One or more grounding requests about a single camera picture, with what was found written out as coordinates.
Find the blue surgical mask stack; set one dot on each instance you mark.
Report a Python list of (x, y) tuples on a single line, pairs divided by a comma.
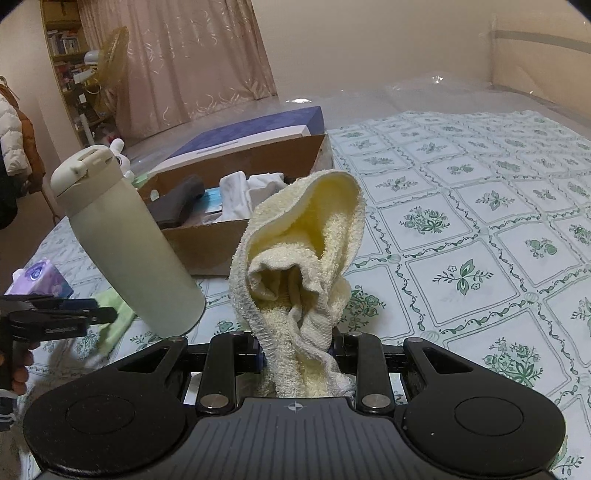
[(208, 203)]

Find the person's left hand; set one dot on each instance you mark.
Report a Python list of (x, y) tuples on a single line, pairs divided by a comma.
[(23, 358)]

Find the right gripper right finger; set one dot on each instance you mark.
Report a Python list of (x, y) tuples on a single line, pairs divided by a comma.
[(362, 355)]

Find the purple tissue pack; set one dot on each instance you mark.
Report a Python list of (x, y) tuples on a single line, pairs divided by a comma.
[(42, 278)]

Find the floral green white tablecloth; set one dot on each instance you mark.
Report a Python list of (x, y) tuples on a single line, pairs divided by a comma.
[(477, 238)]

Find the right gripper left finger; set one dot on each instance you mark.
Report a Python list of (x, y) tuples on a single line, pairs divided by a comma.
[(228, 356)]

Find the dark grey fabric mask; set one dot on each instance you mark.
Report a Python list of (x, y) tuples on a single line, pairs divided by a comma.
[(173, 209)]

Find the white bunny plush toy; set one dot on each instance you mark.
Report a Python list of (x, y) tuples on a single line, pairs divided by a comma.
[(116, 147)]

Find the brown cardboard tray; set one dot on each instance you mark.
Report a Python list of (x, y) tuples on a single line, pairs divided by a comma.
[(207, 249)]

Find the cream yellow towel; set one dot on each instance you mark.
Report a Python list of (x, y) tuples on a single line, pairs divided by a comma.
[(287, 281)]

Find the pink curtain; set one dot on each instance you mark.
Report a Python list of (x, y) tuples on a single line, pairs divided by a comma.
[(185, 60)]

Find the bookshelf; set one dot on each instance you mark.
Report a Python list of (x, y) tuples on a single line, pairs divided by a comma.
[(75, 67)]

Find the standing fan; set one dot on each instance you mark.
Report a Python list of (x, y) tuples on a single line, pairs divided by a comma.
[(106, 78)]

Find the blue white flat box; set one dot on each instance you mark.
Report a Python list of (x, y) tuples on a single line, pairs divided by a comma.
[(241, 136)]

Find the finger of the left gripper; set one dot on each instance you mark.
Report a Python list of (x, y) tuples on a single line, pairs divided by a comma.
[(44, 302), (30, 326)]

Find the white sock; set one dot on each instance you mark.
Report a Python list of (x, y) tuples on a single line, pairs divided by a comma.
[(241, 194)]

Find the cream thermos bottle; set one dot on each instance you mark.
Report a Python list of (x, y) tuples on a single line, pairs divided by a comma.
[(113, 225)]

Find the white puffer jacket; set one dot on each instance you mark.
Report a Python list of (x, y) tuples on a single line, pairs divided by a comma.
[(21, 158)]

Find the wooden headboard in plastic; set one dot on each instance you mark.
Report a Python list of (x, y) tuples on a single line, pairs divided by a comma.
[(544, 55)]

